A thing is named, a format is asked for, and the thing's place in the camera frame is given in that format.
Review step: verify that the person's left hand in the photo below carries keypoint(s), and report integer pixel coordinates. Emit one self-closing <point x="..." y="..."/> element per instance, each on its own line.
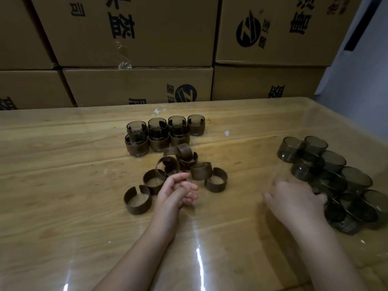
<point x="168" y="209"/>

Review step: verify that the person's right hand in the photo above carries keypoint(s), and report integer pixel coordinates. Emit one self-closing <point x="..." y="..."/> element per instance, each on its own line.
<point x="294" y="206"/>

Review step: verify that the cluster of smoky glass cups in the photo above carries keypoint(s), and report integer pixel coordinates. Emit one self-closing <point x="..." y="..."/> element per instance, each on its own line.
<point x="333" y="160"/>

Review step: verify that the pile of brown sleeve rings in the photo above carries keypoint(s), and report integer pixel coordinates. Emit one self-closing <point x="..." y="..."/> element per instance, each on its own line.
<point x="185" y="149"/>

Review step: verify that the person's right forearm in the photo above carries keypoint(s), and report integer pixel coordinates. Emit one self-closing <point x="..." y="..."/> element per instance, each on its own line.
<point x="327" y="260"/>

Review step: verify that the person's left forearm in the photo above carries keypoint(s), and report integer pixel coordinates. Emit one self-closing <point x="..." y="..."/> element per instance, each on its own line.
<point x="136" y="263"/>

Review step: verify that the white paper scrap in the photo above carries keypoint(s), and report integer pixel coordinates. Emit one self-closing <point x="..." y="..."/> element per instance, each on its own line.
<point x="158" y="111"/>

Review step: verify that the stack of brown cardboard boxes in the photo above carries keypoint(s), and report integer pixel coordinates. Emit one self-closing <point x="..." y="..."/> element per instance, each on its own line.
<point x="151" y="42"/>

